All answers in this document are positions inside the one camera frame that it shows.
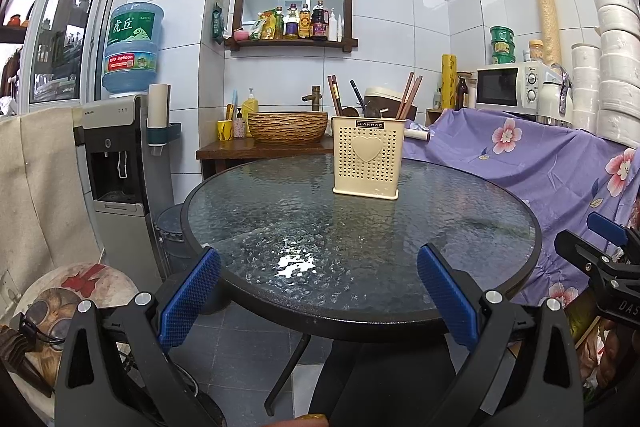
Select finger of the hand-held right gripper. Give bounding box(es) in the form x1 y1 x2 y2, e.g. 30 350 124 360
555 229 618 288
586 212 640 258

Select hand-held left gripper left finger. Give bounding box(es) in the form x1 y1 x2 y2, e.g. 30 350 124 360
54 246 223 427

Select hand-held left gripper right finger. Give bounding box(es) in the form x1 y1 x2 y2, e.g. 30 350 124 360
416 243 586 427

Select cream plastic utensil holder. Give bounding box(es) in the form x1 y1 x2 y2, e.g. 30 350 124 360
331 116 405 200

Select colourful plastic bags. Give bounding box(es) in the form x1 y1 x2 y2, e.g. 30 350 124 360
570 317 640 403

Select purple floral cloth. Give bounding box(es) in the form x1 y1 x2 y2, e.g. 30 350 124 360
402 107 640 308

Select person's leg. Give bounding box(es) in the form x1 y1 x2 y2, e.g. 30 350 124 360
307 339 458 427

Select printed round stool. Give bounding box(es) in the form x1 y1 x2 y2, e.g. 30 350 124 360
12 263 141 388

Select round glass table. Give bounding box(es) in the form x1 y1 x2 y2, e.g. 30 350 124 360
181 154 543 417

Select white electric kettle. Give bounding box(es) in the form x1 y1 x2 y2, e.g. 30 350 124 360
537 67 575 128

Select dark wooden counter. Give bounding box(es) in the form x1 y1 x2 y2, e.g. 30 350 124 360
196 138 335 178

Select teal cup holder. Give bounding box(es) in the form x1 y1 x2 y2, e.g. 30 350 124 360
146 122 182 158

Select grey water dispenser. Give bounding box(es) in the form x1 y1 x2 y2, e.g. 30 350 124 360
75 94 176 278

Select stacks of white paper bowls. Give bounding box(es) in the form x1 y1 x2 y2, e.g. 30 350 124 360
570 0 640 152

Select dark brown ridged object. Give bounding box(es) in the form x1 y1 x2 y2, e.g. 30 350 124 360
0 324 53 400

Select white microwave oven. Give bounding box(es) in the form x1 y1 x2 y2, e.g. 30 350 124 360
474 61 546 115

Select beige cloth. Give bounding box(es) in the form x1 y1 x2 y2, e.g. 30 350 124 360
0 107 106 278

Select white paper cup sleeve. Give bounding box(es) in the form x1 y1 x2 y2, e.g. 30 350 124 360
147 83 171 130

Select woven-look sink basin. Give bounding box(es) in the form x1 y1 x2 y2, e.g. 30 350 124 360
247 111 329 144

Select brown and cream rice cooker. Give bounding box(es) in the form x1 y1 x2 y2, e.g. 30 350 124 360
364 88 403 118

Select yellow soap dispenser bottle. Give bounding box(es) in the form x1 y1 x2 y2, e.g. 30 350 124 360
241 88 260 128

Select yellow wrap roll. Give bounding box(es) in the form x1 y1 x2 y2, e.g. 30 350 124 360
441 53 458 110

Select tall stack of paper cups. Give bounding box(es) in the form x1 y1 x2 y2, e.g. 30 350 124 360
532 0 563 68

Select bronze faucet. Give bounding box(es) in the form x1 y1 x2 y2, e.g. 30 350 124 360
301 85 323 112

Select blue water jug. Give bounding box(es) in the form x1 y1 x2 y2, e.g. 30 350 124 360
102 3 165 98

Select green hanging packet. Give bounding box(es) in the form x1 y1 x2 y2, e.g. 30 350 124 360
211 3 227 45

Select yellow seasoning packets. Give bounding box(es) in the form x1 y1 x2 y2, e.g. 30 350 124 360
250 12 276 42

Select cooking oil bottle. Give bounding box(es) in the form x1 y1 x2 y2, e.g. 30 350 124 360
284 4 300 40

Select sliding window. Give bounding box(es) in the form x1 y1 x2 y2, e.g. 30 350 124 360
0 0 123 115

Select wooden framed mirror shelf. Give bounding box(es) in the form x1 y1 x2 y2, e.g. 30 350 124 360
223 0 360 54

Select dark soy sauce bottle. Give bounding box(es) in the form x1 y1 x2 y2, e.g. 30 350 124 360
311 0 329 42

